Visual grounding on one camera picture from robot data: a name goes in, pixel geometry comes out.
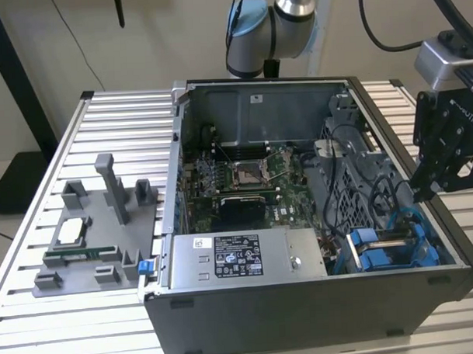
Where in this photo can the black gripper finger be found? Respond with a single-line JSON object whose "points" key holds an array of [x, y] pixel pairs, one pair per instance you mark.
{"points": [[433, 147], [467, 167]]}

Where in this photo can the hard disk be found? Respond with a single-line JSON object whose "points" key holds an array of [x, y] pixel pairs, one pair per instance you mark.
{"points": [[398, 235]]}

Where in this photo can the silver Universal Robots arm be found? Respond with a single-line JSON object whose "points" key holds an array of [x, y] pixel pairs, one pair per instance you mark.
{"points": [[251, 48]]}

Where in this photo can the grey metal disk bay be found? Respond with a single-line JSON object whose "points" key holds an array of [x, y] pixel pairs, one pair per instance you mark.
{"points": [[345, 188]]}

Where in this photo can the blue plastic disk carrier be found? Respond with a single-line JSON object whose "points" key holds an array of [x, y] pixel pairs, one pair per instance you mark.
{"points": [[375, 260]]}

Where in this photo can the black RAM slot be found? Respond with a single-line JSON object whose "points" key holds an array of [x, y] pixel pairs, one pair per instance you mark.
{"points": [[241, 147]]}

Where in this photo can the green motherboard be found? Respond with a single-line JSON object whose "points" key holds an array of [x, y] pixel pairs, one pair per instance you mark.
{"points": [[292, 206]]}

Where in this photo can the CPU socket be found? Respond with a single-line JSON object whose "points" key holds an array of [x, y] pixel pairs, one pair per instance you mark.
{"points": [[246, 174]]}

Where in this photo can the black graphics card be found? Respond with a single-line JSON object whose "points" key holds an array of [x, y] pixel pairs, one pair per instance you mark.
{"points": [[241, 212]]}

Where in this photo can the thin locking lever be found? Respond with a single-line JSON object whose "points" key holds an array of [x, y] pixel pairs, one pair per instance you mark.
{"points": [[225, 153]]}

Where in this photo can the black open PC case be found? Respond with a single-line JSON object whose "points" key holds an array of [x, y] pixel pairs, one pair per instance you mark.
{"points": [[303, 318]]}

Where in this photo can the silver power supply unit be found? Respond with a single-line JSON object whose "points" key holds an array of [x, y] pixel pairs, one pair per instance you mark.
{"points": [[247, 256]]}

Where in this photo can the blue case latch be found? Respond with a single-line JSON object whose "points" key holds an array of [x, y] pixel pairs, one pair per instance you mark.
{"points": [[145, 266]]}

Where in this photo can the grey parts rack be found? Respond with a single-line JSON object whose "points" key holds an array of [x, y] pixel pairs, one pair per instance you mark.
{"points": [[106, 228]]}

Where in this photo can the black antenna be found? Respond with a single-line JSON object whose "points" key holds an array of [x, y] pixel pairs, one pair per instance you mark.
{"points": [[119, 10]]}

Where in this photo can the green RAM stick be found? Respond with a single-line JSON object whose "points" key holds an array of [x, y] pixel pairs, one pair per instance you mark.
{"points": [[92, 252]]}

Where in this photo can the silver CPU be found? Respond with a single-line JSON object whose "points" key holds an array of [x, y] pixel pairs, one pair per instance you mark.
{"points": [[72, 230]]}

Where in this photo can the black stand with base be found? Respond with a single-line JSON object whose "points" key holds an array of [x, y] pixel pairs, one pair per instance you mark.
{"points": [[15, 181]]}

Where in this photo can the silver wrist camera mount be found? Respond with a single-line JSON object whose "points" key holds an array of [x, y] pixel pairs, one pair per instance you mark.
{"points": [[438, 63]]}

